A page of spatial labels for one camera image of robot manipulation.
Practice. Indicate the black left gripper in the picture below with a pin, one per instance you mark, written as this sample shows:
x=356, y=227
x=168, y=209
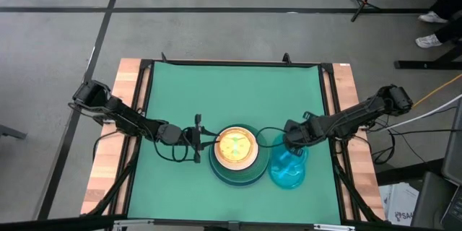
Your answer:
x=198, y=140

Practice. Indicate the person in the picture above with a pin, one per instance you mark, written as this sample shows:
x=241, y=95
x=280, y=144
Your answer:
x=449, y=7

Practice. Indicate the blue translucent plastic plate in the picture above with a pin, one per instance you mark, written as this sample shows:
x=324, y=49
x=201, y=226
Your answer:
x=288, y=177

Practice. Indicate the yellow bowl with food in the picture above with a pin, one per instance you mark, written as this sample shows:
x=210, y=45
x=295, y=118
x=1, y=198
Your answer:
x=231, y=151

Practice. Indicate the teal deep plastic plate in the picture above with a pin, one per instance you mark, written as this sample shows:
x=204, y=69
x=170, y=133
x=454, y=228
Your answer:
x=261, y=162

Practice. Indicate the black desk base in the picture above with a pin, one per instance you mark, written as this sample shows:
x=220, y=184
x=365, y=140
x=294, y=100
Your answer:
x=426, y=64

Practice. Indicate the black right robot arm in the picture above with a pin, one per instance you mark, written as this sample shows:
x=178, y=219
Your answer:
x=361, y=113

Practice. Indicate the black table clamp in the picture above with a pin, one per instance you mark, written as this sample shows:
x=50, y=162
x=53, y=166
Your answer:
x=287, y=58

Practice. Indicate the white printed paper bag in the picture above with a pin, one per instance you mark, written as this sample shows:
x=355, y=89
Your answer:
x=400, y=205

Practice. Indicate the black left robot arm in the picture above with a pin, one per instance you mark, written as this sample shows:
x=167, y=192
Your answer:
x=122, y=115

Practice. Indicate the person's white shoe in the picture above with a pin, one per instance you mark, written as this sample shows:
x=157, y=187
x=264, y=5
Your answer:
x=427, y=40
x=431, y=17

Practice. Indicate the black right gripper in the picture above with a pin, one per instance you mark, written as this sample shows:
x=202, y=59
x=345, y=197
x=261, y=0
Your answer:
x=307, y=131

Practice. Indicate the grey chair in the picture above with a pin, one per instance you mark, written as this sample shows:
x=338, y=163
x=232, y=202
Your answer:
x=429, y=202

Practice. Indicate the green table mat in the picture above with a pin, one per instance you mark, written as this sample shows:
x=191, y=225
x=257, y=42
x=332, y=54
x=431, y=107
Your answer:
x=216, y=94

